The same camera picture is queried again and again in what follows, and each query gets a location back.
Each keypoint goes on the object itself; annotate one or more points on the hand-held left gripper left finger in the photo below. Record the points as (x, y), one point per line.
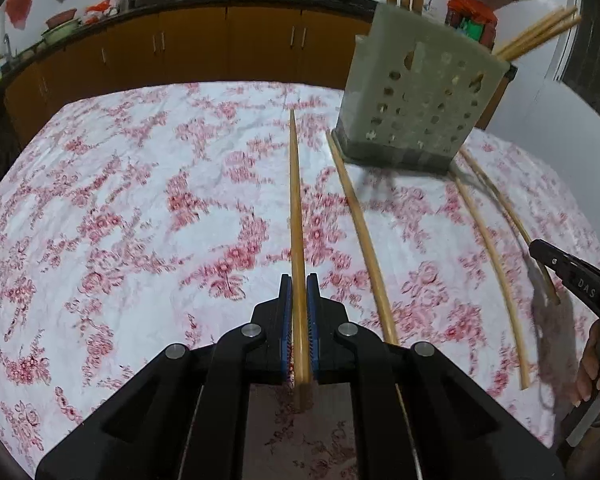
(287, 330)

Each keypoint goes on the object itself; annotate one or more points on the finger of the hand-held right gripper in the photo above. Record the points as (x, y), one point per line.
(565, 272)

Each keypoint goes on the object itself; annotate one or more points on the red plastic bags on bottles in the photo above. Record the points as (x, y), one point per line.
(472, 7)

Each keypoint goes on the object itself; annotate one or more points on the green bottle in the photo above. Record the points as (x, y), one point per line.
(475, 30)

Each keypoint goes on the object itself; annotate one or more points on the metal faucet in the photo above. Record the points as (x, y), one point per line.
(8, 46)

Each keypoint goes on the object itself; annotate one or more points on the red basin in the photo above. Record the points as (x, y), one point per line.
(61, 17)

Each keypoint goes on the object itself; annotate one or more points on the person's right hand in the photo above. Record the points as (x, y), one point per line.
(592, 365)

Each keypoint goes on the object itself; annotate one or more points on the hanging red plastic bag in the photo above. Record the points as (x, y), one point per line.
(19, 6)

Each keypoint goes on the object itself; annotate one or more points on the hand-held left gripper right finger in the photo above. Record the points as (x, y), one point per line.
(313, 330)

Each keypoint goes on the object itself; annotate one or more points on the green perforated utensil holder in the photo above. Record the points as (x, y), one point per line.
(380, 45)

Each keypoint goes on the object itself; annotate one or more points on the red and white plastic bag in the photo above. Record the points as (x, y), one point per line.
(97, 11)

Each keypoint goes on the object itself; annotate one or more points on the wooden lower kitchen cabinets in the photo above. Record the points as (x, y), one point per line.
(205, 45)

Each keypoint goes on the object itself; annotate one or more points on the barred window with white frame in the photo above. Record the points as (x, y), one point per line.
(597, 60)

